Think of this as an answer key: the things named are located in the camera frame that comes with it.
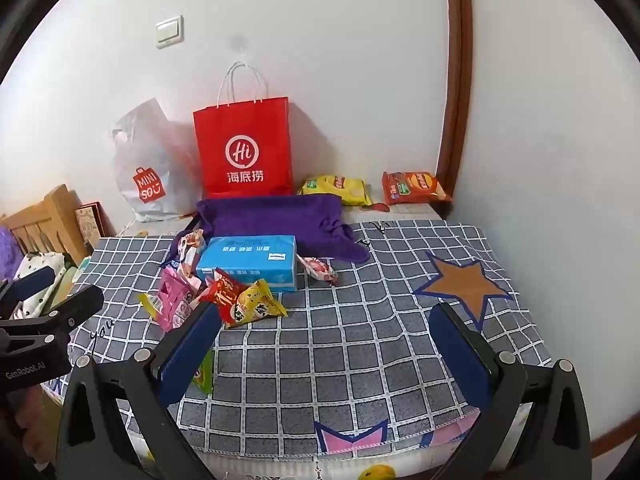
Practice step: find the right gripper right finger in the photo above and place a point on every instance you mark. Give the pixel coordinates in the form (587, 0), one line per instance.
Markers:
(555, 441)

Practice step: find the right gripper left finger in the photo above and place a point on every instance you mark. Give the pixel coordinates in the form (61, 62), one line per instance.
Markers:
(93, 442)

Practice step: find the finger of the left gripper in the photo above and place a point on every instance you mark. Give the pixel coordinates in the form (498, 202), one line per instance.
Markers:
(13, 292)
(69, 314)

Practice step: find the pink yellow snack packet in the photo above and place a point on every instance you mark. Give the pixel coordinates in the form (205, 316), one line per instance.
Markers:
(174, 300)

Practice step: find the blue cookie packet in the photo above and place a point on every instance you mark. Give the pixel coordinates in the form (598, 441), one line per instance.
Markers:
(172, 263)

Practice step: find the white pink snack packet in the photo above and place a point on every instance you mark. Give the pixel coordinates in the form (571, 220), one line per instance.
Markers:
(190, 248)

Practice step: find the red snack packet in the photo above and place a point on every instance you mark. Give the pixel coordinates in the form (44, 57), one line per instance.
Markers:
(223, 291)

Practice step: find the white red candy packet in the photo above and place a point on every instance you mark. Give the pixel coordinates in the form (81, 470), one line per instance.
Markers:
(318, 269)

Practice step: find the green snack packet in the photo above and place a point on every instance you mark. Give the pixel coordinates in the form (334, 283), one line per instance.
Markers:
(203, 377)

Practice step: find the person left hand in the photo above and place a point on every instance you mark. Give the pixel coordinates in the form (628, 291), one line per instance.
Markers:
(38, 415)

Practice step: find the white dotted cloth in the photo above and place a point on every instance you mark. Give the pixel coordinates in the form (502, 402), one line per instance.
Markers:
(45, 300)

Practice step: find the brown framed picture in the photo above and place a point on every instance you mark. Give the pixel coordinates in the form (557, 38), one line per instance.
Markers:
(93, 223)

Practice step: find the wooden chair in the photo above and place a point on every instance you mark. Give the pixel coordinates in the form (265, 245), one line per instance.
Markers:
(49, 225)

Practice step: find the white Miniso plastic bag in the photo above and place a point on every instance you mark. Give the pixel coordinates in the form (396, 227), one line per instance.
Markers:
(156, 164)

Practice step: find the grey checked blanket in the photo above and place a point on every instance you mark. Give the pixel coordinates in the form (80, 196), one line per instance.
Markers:
(355, 357)

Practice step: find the blue tissue pack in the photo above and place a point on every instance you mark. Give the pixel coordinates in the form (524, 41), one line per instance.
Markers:
(250, 258)

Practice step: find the red paper shopping bag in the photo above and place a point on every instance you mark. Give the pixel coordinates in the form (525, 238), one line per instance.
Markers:
(245, 147)

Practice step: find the purple towel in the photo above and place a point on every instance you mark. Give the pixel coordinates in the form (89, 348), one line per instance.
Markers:
(314, 220)

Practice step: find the orange chips bag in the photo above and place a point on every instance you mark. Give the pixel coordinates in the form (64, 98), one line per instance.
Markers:
(412, 188)

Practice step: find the yellow chips bag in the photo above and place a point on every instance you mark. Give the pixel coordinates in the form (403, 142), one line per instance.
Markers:
(351, 191)

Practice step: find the white wall switch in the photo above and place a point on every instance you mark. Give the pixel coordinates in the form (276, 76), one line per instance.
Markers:
(169, 32)

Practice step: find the brown door frame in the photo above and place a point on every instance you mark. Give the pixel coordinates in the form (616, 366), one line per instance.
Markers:
(459, 86)

